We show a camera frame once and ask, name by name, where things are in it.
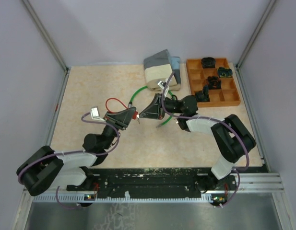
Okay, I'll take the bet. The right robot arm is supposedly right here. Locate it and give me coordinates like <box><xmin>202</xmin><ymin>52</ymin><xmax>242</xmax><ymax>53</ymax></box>
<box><xmin>139</xmin><ymin>93</ymin><xmax>256</xmax><ymax>190</ymax></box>

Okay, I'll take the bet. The dark rolled item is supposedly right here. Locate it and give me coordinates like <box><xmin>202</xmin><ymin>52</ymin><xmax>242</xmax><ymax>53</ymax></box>
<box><xmin>217</xmin><ymin>67</ymin><xmax>233</xmax><ymax>78</ymax></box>
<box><xmin>195</xmin><ymin>85</ymin><xmax>210</xmax><ymax>102</ymax></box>
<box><xmin>201</xmin><ymin>57</ymin><xmax>216</xmax><ymax>69</ymax></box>
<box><xmin>207</xmin><ymin>76</ymin><xmax>221</xmax><ymax>90</ymax></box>

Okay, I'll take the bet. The aluminium frame post left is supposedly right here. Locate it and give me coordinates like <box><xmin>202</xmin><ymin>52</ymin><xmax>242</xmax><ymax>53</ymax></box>
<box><xmin>21</xmin><ymin>0</ymin><xmax>68</xmax><ymax>71</ymax></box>

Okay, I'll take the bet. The aluminium frame post right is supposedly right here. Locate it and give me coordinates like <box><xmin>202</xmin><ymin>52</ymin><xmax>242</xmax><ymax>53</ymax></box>
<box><xmin>235</xmin><ymin>0</ymin><xmax>278</xmax><ymax>69</ymax></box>

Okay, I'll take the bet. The folded grey beige cloth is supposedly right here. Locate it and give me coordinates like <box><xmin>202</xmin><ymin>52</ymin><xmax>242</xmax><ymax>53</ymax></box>
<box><xmin>143</xmin><ymin>49</ymin><xmax>181</xmax><ymax>92</ymax></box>

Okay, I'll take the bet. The dark rolled item lower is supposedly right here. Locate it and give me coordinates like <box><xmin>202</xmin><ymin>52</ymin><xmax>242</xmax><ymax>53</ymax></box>
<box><xmin>195</xmin><ymin>85</ymin><xmax>210</xmax><ymax>102</ymax></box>

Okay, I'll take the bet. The red cable seal lock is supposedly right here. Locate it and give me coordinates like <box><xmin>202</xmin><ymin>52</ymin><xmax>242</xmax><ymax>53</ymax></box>
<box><xmin>105</xmin><ymin>97</ymin><xmax>138</xmax><ymax>120</ymax></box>

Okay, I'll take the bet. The dark rolled item right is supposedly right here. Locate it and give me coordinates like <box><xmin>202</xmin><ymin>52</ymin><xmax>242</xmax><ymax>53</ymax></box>
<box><xmin>217</xmin><ymin>67</ymin><xmax>233</xmax><ymax>78</ymax></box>

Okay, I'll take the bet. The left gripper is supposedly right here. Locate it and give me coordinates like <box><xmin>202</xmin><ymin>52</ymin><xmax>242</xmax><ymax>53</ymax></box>
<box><xmin>103</xmin><ymin>108</ymin><xmax>138</xmax><ymax>150</ymax></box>

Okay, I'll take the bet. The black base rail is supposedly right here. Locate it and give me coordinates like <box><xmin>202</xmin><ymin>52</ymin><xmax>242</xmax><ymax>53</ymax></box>
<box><xmin>67</xmin><ymin>168</ymin><xmax>237</xmax><ymax>199</ymax></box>

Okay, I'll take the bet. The green cable lock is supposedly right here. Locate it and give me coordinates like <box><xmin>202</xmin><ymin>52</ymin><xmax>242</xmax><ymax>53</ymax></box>
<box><xmin>128</xmin><ymin>86</ymin><xmax>178</xmax><ymax>128</ymax></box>

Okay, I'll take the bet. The dark rolled item top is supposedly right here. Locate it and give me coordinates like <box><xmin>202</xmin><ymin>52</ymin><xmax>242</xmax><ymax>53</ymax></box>
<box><xmin>201</xmin><ymin>57</ymin><xmax>216</xmax><ymax>69</ymax></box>

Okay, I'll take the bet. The aluminium frame post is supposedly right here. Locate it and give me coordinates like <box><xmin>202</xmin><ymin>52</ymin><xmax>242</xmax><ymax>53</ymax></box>
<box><xmin>21</xmin><ymin>0</ymin><xmax>68</xmax><ymax>71</ymax></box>
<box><xmin>235</xmin><ymin>0</ymin><xmax>278</xmax><ymax>69</ymax></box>

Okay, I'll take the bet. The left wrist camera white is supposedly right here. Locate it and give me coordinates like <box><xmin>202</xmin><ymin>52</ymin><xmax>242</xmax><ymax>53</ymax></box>
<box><xmin>90</xmin><ymin>106</ymin><xmax>101</xmax><ymax>120</ymax></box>

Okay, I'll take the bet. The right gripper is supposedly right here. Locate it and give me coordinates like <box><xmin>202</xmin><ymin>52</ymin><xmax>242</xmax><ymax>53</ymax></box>
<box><xmin>138</xmin><ymin>93</ymin><xmax>183</xmax><ymax>120</ymax></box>

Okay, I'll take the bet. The dark rolled item middle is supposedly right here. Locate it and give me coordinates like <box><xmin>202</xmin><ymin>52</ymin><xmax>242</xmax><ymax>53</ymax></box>
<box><xmin>207</xmin><ymin>76</ymin><xmax>221</xmax><ymax>90</ymax></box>

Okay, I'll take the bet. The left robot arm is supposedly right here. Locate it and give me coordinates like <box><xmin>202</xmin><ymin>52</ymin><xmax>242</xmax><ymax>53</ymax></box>
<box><xmin>16</xmin><ymin>107</ymin><xmax>136</xmax><ymax>196</ymax></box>

